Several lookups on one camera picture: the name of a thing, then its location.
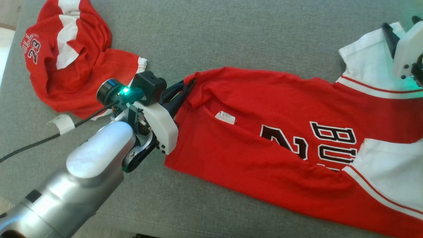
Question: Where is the white cable strap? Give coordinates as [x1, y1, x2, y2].
[46, 114, 76, 136]

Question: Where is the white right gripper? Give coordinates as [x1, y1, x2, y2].
[381, 15, 423, 88]

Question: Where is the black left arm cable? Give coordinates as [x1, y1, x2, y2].
[0, 100, 120, 163]

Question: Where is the red 23 jersey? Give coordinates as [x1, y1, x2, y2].
[21, 0, 148, 120]

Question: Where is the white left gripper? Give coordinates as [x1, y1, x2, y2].
[127, 79, 197, 155]

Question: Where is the red white basketball jersey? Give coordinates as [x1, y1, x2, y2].
[164, 21, 423, 238]

